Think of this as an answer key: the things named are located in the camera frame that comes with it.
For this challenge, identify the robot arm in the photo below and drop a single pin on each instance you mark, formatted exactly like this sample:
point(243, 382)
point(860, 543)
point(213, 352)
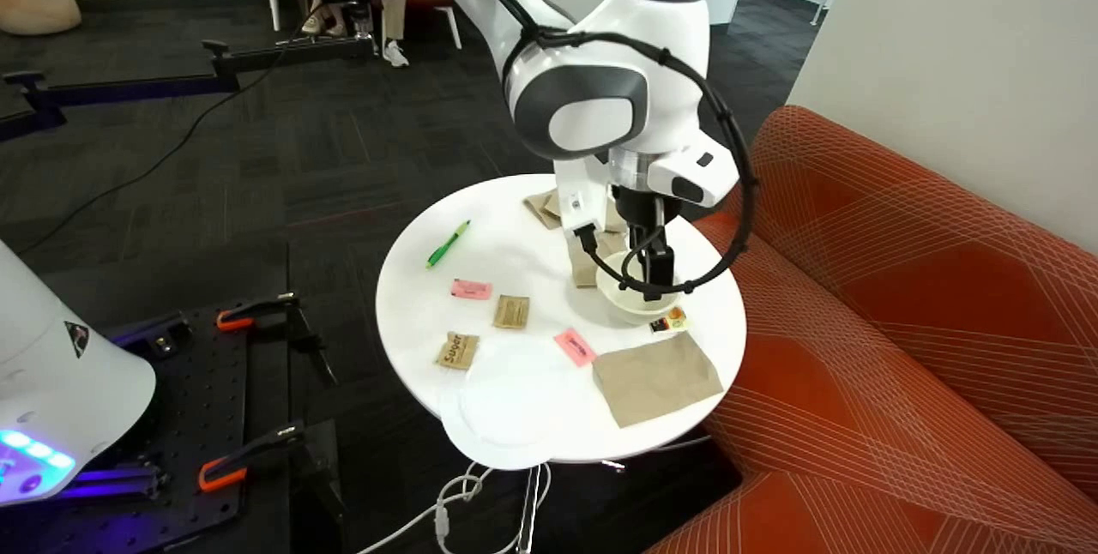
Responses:
point(600, 65)

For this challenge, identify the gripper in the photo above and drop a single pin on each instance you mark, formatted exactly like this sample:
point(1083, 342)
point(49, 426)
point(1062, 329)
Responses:
point(648, 207)

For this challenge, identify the white round plate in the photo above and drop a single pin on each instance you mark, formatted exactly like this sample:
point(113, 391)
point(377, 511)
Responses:
point(519, 400)

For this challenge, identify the orange patterned sofa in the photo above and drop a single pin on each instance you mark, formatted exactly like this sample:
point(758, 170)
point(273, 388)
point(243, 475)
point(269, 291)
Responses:
point(901, 348)

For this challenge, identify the pink sweetener packet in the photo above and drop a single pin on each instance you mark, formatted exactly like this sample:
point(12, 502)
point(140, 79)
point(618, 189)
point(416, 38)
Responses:
point(574, 346)
point(471, 289)

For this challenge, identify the small brown sugar packet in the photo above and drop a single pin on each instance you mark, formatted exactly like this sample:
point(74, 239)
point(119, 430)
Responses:
point(511, 312)

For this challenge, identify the black and orange clamp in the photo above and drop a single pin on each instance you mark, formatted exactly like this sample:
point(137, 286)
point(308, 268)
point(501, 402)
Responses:
point(249, 455)
point(257, 310)

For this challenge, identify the white bowl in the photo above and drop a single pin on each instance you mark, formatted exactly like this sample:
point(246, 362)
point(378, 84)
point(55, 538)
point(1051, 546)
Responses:
point(619, 295)

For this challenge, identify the black and orange sauce packet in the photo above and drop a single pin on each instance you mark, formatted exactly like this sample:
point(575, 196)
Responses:
point(669, 321)

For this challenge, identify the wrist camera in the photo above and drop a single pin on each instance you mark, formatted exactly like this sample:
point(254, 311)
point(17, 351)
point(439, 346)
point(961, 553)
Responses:
point(576, 194)

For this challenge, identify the brown printed sugar packet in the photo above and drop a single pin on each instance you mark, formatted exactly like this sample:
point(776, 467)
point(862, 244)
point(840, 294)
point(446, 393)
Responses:
point(457, 351)

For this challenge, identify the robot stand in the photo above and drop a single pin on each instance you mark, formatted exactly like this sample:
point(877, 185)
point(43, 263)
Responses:
point(206, 417)

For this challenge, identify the green pen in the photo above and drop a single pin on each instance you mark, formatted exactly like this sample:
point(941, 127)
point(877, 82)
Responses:
point(448, 244)

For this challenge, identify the person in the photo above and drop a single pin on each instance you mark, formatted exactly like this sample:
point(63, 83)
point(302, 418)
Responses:
point(395, 18)

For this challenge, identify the large brown paper napkin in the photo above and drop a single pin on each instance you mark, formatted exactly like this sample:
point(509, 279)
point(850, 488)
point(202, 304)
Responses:
point(656, 378)

